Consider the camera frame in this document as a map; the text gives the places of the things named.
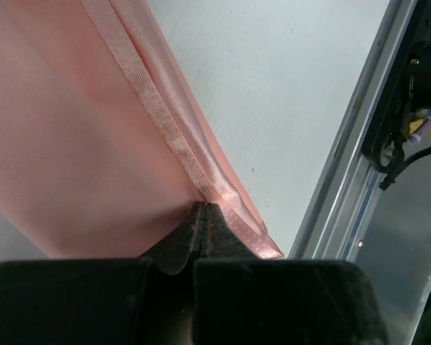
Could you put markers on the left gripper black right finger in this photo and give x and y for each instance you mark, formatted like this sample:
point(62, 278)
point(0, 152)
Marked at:
point(241, 299)

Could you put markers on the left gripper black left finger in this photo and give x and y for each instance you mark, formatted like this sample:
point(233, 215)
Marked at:
point(147, 300)

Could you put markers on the pink satin napkin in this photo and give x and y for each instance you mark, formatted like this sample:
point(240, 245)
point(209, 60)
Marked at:
point(103, 147)

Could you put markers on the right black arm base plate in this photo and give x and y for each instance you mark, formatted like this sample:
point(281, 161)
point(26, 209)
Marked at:
point(404, 108)

